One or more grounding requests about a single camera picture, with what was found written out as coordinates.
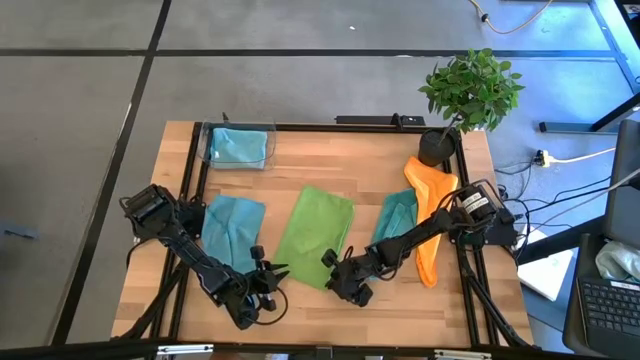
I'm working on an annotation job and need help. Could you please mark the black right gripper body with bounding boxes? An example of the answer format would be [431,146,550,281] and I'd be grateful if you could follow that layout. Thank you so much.
[320,248,390,308]

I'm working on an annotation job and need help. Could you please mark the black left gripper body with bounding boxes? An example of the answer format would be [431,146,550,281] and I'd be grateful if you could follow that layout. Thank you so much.
[242,244,278,314]

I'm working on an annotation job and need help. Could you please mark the green microfiber towel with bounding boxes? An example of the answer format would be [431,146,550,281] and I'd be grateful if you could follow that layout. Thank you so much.
[272,185,356,291]

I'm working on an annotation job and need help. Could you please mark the light blue microfiber towel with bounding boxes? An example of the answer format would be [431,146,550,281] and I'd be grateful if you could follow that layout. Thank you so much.
[200,194,267,276]

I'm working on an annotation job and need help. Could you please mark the teal microfiber towel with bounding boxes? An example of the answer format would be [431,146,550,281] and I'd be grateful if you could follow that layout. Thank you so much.
[369,188,419,249]

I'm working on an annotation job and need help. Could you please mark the orange microfiber towel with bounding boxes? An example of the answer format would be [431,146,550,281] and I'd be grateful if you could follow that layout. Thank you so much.
[403,156,460,289]

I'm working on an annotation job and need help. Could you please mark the pale blue microfiber towel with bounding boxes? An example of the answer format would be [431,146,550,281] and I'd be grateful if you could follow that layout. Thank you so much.
[209,127,269,170]

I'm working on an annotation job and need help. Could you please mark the clear plastic bin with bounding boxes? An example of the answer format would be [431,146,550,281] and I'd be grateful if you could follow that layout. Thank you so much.
[198,119,279,172]

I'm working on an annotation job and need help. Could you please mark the black flat bar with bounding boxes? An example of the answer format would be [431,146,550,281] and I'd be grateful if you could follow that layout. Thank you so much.
[335,114,426,127]

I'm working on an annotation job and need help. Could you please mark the white flat box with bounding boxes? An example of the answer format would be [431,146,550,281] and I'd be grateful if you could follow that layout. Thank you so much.
[517,227,575,302]

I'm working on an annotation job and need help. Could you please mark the black crossbeam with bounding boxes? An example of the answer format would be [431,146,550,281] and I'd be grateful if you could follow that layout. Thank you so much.
[0,338,640,360]

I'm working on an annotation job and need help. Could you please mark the green plant in black pot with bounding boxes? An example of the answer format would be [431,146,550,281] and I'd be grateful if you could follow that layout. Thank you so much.
[417,47,526,168]

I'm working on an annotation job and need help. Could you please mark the grey floor item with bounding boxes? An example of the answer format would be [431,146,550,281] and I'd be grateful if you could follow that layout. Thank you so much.
[0,219,40,240]

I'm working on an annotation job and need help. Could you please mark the black laptop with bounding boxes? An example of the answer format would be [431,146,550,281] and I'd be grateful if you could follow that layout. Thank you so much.
[562,118,640,360]

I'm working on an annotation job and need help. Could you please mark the black desk leg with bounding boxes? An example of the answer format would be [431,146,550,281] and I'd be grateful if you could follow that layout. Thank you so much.
[539,92,640,134]

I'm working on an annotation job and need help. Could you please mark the pale crumpled cloth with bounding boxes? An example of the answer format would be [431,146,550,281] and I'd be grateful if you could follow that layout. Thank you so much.
[594,239,640,284]

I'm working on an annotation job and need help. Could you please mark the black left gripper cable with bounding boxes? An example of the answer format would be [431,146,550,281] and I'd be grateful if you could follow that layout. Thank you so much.
[249,287,290,326]

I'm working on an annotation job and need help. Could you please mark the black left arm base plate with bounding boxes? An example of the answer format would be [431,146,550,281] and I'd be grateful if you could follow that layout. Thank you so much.
[174,197,207,240]

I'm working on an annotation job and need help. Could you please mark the silver metal bracket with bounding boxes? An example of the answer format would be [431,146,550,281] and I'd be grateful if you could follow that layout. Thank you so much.
[156,343,215,357]
[433,348,492,360]

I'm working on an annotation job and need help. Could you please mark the black aluminium table frame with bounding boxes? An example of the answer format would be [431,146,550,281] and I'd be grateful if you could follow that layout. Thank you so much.
[112,121,536,351]

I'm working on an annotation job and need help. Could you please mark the black floor cables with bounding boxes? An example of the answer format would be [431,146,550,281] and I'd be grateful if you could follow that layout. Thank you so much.
[494,159,640,236]

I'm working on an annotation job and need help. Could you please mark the white power cable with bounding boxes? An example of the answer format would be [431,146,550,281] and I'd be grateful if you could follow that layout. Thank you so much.
[537,147,617,169]

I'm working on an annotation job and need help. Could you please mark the yellow floor cable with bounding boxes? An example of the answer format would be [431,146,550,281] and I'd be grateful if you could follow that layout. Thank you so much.
[468,0,554,36]

